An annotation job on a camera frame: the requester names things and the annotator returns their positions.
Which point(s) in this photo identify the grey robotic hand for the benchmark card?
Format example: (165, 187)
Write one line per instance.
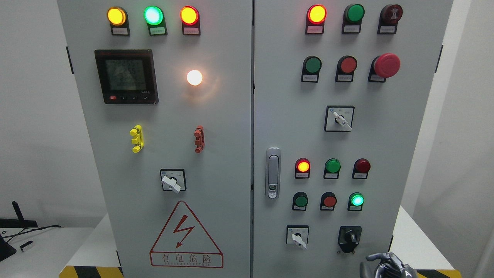
(389, 267)

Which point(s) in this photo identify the black rotary knob switch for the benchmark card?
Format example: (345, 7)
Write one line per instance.
(349, 238)

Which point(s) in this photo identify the yellow black hazard tape right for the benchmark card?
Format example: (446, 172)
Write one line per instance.
(439, 273)

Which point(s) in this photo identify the yellow black hazard tape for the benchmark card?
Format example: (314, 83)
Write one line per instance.
(91, 272)
(439, 273)

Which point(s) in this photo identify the green push button lower right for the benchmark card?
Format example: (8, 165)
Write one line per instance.
(355, 202)

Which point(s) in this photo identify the green push button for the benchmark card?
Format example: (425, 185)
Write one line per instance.
(300, 201)
(355, 202)
(310, 69)

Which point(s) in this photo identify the red push button lower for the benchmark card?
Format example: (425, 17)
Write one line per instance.
(328, 201)

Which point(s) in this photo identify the red push button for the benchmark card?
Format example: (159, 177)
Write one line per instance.
(328, 201)
(345, 69)

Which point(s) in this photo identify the red indicator lower right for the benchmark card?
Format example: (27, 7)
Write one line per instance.
(361, 169)

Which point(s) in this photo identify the green push button lower left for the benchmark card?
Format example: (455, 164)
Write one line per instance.
(300, 201)

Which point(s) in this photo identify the green indicator lower middle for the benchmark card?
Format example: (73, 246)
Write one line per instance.
(332, 169)

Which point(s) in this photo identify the red lit indicator lower left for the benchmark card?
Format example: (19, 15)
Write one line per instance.
(302, 168)

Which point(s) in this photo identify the red emergency stop button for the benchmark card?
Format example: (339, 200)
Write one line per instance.
(383, 67)

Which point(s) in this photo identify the grey electrical control cabinet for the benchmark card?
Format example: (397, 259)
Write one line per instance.
(251, 53)

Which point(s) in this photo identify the red push button upper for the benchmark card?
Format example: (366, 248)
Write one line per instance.
(345, 69)

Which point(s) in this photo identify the red electrical warning sticker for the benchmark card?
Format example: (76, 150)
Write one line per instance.
(184, 242)

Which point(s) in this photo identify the green push button upper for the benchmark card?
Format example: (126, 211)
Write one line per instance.
(310, 69)

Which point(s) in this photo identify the red terminal block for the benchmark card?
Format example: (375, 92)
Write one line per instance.
(199, 139)

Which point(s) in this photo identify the dark red buzzer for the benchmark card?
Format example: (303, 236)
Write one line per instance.
(389, 18)

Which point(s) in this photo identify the green indicator light top right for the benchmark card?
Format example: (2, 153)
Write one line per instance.
(352, 19)

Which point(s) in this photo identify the red indicator light right door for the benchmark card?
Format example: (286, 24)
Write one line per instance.
(315, 19)

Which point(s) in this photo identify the white glowing lamp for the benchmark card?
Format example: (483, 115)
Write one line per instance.
(194, 77)

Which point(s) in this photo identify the yellow terminal block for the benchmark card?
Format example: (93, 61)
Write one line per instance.
(137, 138)

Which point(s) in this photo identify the yellow black hazard tape left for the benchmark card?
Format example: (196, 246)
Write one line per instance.
(91, 272)

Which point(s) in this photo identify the black digital power meter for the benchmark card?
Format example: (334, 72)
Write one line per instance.
(127, 76)

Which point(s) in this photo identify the green lit indicator light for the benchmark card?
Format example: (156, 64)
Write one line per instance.
(154, 18)

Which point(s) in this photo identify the small white black dongle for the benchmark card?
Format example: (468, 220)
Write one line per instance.
(26, 246)

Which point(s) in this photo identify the yellow indicator light top left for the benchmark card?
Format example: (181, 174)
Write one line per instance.
(118, 19)

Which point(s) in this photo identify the white selector switch lower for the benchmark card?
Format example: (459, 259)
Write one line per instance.
(297, 235)

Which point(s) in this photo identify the white selector switch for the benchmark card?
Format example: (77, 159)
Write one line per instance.
(297, 235)
(339, 118)

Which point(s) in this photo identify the white selector switch upper right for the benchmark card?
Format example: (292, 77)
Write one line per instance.
(339, 118)

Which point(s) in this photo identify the silver door handle lock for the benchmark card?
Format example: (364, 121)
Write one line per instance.
(272, 172)

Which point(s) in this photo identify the white selector switch left door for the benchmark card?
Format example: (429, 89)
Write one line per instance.
(173, 179)

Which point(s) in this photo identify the red ring indicator light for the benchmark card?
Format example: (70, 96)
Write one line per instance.
(190, 19)

